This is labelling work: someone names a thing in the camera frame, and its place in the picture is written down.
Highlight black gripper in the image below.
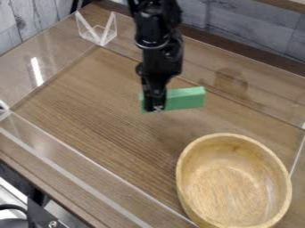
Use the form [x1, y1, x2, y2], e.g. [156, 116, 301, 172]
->
[135, 35, 184, 113]

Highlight green rectangular block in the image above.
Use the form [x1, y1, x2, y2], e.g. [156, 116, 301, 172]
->
[139, 85, 207, 114]

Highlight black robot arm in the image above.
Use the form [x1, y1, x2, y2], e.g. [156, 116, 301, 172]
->
[127, 0, 183, 112]

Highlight wooden bowl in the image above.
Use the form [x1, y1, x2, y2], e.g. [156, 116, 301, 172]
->
[176, 133, 291, 228]

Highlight clear acrylic corner bracket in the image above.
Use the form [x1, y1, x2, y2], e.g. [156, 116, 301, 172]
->
[75, 12, 116, 46]

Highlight clear acrylic enclosure walls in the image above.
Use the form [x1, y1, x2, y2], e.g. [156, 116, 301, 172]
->
[0, 15, 305, 228]

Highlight black metal table bracket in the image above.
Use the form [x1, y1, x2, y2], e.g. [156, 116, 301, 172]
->
[27, 199, 60, 228]

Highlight black cable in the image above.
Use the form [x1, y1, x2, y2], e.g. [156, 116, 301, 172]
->
[0, 205, 37, 228]

